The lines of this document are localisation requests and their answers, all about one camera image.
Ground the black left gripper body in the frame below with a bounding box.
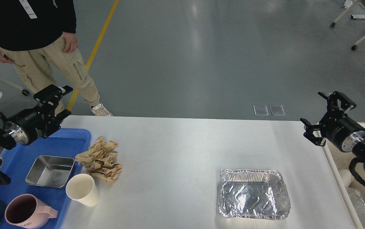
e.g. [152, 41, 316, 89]
[4, 106, 60, 145]

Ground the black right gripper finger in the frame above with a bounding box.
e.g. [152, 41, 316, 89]
[318, 91, 357, 114]
[300, 118, 326, 147]

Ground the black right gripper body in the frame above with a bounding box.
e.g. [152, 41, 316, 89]
[320, 111, 365, 152]

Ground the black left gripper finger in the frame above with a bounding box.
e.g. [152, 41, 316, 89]
[55, 110, 72, 123]
[33, 85, 73, 108]

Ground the square steel tray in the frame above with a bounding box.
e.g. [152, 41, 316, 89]
[25, 155, 75, 188]

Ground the brown paper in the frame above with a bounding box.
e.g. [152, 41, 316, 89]
[75, 136, 123, 183]

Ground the cream paper cup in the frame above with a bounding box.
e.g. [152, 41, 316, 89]
[65, 173, 100, 207]

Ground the pink mug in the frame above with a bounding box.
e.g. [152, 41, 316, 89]
[4, 194, 59, 229]

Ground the aluminium foil tray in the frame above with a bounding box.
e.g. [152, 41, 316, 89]
[218, 169, 291, 220]

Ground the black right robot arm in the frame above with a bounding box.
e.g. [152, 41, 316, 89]
[300, 91, 365, 187]

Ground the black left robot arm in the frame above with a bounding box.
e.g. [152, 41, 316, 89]
[0, 84, 73, 185]

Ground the person's left hand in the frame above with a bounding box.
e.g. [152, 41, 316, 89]
[62, 32, 78, 53]

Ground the cream plastic bin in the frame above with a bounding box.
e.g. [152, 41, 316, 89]
[323, 140, 365, 229]

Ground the clear floor plate right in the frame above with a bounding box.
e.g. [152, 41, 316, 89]
[269, 105, 286, 116]

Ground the clear floor plate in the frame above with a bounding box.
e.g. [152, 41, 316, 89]
[269, 105, 286, 116]
[253, 105, 269, 116]

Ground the blue plastic tray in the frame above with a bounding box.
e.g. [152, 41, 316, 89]
[0, 128, 91, 229]

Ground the clear floor plate left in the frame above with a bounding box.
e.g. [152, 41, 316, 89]
[253, 105, 269, 116]

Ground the white rolling chair base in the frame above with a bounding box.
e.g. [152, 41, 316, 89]
[330, 0, 365, 51]

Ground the person in black top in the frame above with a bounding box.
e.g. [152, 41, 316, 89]
[0, 0, 112, 116]

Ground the clear plastic bag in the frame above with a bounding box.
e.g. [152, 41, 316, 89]
[346, 187, 365, 229]

